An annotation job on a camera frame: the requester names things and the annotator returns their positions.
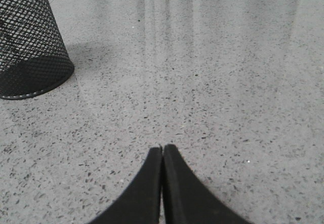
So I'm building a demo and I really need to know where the black mesh pen bucket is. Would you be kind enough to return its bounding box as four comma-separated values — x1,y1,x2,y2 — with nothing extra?
1,0,74,100

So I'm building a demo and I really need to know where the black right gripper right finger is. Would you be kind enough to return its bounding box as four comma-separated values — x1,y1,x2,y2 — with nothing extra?
163,144,248,223

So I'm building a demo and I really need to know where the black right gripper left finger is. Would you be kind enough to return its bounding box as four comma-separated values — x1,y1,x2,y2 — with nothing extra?
91,147,163,224

